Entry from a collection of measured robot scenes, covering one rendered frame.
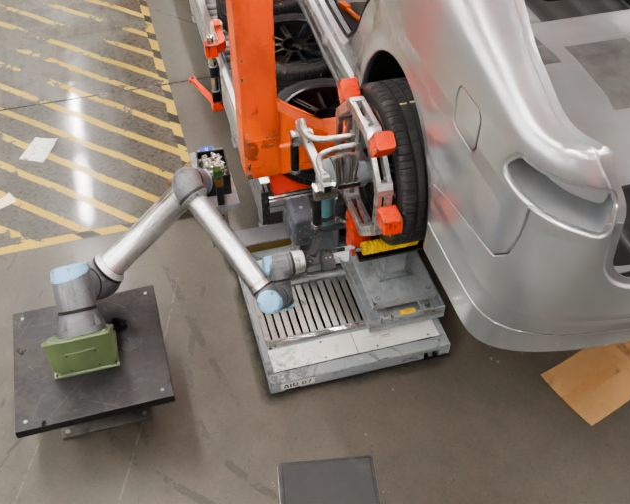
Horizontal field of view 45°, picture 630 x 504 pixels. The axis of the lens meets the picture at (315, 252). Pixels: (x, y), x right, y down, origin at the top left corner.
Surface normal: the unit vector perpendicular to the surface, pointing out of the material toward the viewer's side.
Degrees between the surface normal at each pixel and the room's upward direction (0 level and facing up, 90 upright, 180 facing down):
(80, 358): 90
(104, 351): 90
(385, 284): 0
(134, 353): 0
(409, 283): 0
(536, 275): 90
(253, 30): 90
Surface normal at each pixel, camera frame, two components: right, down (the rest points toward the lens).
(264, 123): 0.26, 0.69
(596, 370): 0.01, -0.69
